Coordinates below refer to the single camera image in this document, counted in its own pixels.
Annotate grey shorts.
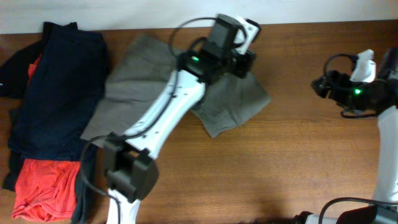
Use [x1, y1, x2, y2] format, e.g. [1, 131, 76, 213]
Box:
[80, 35, 271, 140]

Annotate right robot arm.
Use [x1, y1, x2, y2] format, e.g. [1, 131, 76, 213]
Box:
[291, 47, 397, 224]

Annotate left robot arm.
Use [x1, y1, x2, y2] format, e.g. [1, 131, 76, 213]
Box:
[104, 14, 261, 223]

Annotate navy blue garment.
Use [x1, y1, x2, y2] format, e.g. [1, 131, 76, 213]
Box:
[8, 27, 109, 161]

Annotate red mesh garment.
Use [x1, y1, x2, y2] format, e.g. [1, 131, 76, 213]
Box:
[12, 58, 81, 220]

